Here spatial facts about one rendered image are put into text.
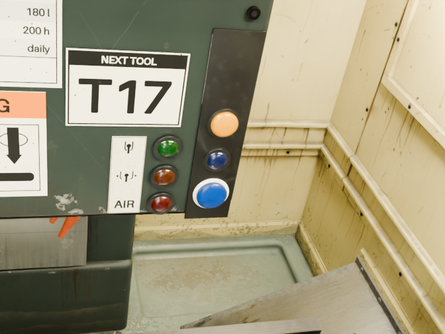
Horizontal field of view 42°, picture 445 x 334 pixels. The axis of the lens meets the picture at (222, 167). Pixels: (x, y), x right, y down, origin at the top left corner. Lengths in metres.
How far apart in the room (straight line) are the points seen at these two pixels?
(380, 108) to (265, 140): 0.40
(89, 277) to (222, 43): 1.15
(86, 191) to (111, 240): 0.97
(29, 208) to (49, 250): 0.92
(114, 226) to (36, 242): 0.19
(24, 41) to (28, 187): 0.14
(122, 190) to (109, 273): 1.03
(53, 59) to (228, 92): 0.15
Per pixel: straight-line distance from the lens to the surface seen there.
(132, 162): 0.53
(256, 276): 2.01
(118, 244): 1.52
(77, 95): 0.49
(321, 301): 1.70
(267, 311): 1.71
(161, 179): 0.54
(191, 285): 1.93
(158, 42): 0.48
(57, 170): 0.53
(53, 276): 1.56
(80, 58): 0.47
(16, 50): 0.47
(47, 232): 1.44
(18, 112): 0.50
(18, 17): 0.46
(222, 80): 0.50
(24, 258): 1.49
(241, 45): 0.49
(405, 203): 1.55
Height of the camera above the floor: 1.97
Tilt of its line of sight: 34 degrees down
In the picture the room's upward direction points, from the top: 11 degrees clockwise
